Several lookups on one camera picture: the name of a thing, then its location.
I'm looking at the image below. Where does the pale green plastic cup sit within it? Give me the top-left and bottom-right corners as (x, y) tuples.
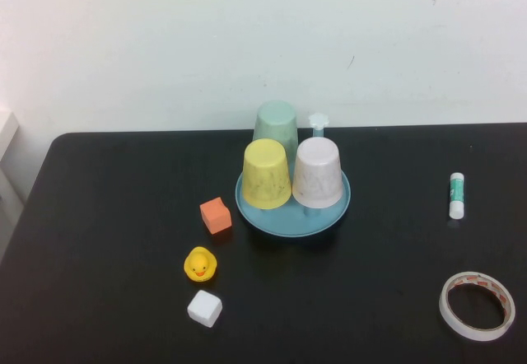
(251, 100), (300, 155)

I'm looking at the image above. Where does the yellow plastic cup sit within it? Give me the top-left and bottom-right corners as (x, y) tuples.
(240, 138), (292, 210)

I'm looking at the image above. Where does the pale pink plastic cup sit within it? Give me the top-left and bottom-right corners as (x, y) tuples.
(291, 138), (345, 209)

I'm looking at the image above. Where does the blue cup stand with pegs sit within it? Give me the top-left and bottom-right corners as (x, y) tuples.
(235, 112), (352, 240)

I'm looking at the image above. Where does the orange foam cube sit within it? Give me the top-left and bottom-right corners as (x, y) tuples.
(199, 197), (233, 236)

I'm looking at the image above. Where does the yellow rubber duck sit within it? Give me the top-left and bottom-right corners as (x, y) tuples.
(183, 246), (219, 284)

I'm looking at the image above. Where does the white foam cube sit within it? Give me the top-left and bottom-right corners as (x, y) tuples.
(187, 289), (224, 329)

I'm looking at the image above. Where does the green and white glue stick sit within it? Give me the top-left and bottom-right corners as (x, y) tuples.
(448, 171), (468, 220)

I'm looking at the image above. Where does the white double-sided tape roll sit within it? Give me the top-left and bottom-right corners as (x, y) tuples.
(438, 271), (516, 343)

